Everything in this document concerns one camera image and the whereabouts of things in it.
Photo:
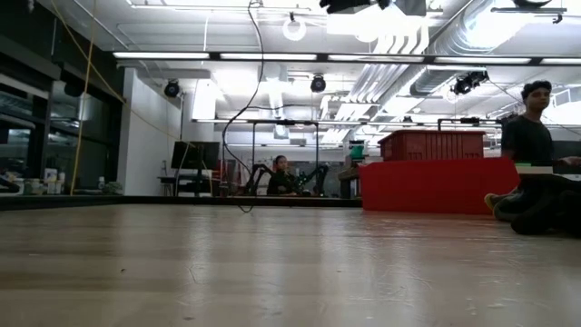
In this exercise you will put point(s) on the black work glove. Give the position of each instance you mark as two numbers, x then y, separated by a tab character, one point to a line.
544	209

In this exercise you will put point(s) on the green plastic container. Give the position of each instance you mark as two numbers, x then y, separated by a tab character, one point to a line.
357	152

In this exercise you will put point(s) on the black monitor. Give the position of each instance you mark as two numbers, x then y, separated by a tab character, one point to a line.
567	150
195	155

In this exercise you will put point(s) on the red plastic bin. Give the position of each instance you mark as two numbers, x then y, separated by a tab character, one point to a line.
436	186

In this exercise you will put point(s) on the cream desk top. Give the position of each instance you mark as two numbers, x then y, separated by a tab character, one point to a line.
535	170

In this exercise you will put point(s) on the black ceiling device cluster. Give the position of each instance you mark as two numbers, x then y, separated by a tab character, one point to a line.
467	84

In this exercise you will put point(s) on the black idle robot arm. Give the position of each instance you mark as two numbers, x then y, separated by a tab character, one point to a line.
258	175
318	175

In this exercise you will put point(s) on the white container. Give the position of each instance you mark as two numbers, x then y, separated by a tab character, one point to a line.
51	179

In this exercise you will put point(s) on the black ceiling camera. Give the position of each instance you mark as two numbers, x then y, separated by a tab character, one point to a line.
171	89
318	85

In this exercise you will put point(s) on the black round fixture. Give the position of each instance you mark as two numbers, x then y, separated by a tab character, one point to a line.
73	88

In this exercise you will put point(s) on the brown wooden table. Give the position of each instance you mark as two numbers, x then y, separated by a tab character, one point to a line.
349	175

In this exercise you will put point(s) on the black ceiling track fixture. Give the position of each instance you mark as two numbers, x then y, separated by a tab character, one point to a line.
528	10

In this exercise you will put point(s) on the black aluminium table frame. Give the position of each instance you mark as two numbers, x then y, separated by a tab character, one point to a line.
68	202

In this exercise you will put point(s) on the person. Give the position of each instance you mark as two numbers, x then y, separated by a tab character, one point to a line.
526	136
281	181

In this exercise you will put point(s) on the black metal rig frame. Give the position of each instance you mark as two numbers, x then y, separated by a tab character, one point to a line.
281	122
467	120

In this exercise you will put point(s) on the linear ceiling light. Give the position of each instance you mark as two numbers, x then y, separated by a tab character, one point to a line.
290	56
159	55
481	60
363	58
560	61

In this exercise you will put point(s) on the red slatted crate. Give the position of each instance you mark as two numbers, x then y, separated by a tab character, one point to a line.
431	145

